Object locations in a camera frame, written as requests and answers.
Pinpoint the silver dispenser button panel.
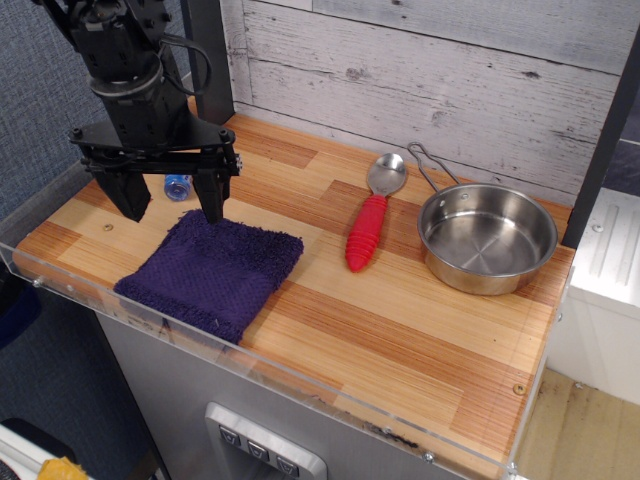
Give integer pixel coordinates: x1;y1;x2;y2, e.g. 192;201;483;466
205;402;328;479

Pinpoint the grey toy fridge cabinet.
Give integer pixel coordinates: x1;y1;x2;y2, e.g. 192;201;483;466
99;315;505;479

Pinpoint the purple towel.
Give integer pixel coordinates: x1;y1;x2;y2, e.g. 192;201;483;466
114;210;304;344

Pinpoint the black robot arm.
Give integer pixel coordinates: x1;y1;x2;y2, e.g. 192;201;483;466
40;1;241;224

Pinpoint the dark grey vertical post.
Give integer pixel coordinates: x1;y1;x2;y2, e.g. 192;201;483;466
181;0;235;124

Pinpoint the small blue can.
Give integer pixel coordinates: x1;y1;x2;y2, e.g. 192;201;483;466
164;174;192;202

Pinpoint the white side cabinet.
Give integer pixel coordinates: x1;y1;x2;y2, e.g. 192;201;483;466
547;188;639;404

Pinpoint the dark right frame post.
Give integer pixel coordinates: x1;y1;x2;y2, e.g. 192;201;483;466
561;30;639;249

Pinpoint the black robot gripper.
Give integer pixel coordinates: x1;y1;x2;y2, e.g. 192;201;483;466
69;62;242;224

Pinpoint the small stainless steel pan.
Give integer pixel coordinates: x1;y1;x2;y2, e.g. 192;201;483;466
407;141;558;296

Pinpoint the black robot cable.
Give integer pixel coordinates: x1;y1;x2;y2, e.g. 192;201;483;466
158;34;213;98

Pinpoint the red handled metal spoon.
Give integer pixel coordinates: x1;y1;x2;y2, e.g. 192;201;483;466
345;153;407;273

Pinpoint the clear acrylic counter guard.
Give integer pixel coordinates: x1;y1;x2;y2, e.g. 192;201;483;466
0;160;576;480

